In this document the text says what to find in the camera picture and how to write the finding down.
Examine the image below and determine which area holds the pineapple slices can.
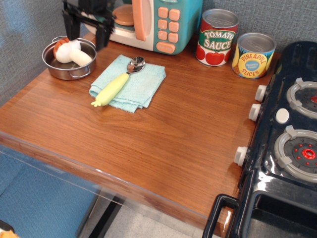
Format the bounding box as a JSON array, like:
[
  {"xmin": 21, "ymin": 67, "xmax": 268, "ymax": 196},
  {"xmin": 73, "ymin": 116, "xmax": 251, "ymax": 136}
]
[{"xmin": 232, "ymin": 32, "xmax": 276, "ymax": 79}]

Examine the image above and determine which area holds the teal toy microwave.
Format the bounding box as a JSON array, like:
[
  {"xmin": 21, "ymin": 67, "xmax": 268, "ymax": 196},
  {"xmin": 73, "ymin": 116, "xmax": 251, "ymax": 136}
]
[{"xmin": 84, "ymin": 0, "xmax": 204, "ymax": 56}]

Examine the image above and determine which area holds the orange plush toy corner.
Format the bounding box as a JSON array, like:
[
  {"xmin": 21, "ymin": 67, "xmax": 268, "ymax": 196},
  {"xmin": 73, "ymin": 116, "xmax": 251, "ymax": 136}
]
[{"xmin": 0, "ymin": 230, "xmax": 19, "ymax": 238}]

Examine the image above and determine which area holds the dark blue toy stove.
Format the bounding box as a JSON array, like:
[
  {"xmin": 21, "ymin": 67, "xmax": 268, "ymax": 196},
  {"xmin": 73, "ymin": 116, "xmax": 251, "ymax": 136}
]
[{"xmin": 203, "ymin": 41, "xmax": 317, "ymax": 238}]

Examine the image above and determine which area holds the white stove knob upper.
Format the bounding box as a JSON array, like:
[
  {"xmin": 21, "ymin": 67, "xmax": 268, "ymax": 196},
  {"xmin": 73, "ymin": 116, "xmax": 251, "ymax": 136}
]
[{"xmin": 255, "ymin": 85, "xmax": 267, "ymax": 102}]

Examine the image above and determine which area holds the white stove knob middle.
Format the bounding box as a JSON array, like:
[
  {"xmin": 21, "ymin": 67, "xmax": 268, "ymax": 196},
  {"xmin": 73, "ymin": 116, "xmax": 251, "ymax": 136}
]
[{"xmin": 248, "ymin": 104, "xmax": 261, "ymax": 121}]

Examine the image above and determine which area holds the tomato sauce can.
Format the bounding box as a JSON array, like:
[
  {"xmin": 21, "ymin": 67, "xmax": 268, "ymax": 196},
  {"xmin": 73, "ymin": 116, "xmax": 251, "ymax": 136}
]
[{"xmin": 196, "ymin": 8, "xmax": 239, "ymax": 66}]

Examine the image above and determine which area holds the light blue folded cloth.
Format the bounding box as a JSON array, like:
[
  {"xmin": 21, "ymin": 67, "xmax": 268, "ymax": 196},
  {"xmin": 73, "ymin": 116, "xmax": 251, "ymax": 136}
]
[{"xmin": 89, "ymin": 55, "xmax": 166, "ymax": 113}]

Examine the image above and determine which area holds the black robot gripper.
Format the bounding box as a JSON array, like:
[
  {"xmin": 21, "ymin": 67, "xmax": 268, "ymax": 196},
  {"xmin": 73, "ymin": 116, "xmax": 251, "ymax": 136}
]
[{"xmin": 62, "ymin": 0, "xmax": 114, "ymax": 51}]

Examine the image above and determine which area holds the yellow handled metal spoon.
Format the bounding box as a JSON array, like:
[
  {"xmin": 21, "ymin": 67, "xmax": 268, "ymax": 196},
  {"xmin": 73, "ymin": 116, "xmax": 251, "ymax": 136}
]
[{"xmin": 91, "ymin": 57, "xmax": 146, "ymax": 108}]

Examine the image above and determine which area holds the black table leg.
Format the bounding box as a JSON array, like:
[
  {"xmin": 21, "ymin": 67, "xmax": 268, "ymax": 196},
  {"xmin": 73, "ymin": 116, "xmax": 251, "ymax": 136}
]
[{"xmin": 89, "ymin": 196, "xmax": 123, "ymax": 238}]

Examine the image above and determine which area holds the plush white brown mushroom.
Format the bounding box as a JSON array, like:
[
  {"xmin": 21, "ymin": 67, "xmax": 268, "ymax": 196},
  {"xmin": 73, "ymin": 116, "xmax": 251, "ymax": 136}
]
[{"xmin": 53, "ymin": 37, "xmax": 93, "ymax": 66}]

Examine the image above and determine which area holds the white stove knob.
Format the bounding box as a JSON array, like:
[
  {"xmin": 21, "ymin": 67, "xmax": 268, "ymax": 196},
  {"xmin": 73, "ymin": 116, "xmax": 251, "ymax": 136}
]
[
  {"xmin": 255, "ymin": 85, "xmax": 267, "ymax": 102},
  {"xmin": 234, "ymin": 147, "xmax": 248, "ymax": 167},
  {"xmin": 248, "ymin": 104, "xmax": 261, "ymax": 121}
]

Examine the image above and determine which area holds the silver metal pot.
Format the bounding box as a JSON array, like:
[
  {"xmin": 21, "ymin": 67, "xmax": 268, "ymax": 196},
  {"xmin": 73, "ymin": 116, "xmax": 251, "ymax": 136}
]
[{"xmin": 42, "ymin": 36, "xmax": 97, "ymax": 80}]

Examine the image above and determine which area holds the white stove knob lower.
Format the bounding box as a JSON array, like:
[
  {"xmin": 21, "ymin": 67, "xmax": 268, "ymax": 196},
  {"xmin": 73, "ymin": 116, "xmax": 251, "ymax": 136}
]
[{"xmin": 234, "ymin": 147, "xmax": 248, "ymax": 167}]

